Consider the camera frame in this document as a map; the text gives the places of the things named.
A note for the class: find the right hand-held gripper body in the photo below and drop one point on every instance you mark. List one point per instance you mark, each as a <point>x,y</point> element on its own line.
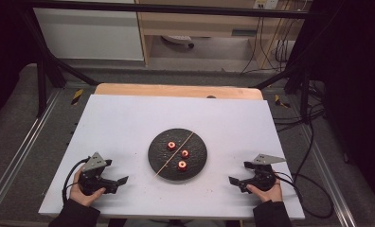
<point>262,176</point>

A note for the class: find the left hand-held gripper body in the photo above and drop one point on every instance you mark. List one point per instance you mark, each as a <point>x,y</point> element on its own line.
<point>92,181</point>

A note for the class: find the round black plate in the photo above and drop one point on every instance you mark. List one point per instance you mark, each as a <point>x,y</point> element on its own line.
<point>163,160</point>

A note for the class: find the thin wooden skewer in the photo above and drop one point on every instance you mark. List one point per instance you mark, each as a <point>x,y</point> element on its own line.
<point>173,156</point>

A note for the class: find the person's right hand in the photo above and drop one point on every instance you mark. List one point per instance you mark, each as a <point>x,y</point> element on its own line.
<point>267,195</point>

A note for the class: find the person's left hand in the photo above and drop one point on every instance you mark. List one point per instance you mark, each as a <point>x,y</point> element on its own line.
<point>81,197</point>

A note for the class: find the yellow black tape strip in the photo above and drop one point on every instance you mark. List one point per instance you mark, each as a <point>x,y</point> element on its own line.
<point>77,96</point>
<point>281,101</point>

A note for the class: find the wooden table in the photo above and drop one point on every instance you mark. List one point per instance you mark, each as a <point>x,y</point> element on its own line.
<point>176,91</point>

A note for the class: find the white cabinet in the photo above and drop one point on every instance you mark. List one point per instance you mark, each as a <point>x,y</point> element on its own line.
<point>87,34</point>

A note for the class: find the black curtain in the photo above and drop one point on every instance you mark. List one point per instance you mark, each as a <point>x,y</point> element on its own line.
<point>356,78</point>
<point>5,47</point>

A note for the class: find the white power strip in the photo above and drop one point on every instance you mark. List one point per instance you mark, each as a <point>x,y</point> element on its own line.
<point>177,39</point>

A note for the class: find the light wooden desk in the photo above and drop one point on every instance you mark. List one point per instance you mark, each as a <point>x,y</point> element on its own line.
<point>201,25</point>

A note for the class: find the aluminium floor rail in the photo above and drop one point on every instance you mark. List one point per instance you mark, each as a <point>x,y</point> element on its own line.
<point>18,151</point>
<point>327,176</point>

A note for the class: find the white wall socket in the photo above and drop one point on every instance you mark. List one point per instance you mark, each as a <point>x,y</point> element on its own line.
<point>266,3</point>

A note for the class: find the black metal frame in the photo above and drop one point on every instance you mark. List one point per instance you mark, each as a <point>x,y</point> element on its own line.
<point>163,8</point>

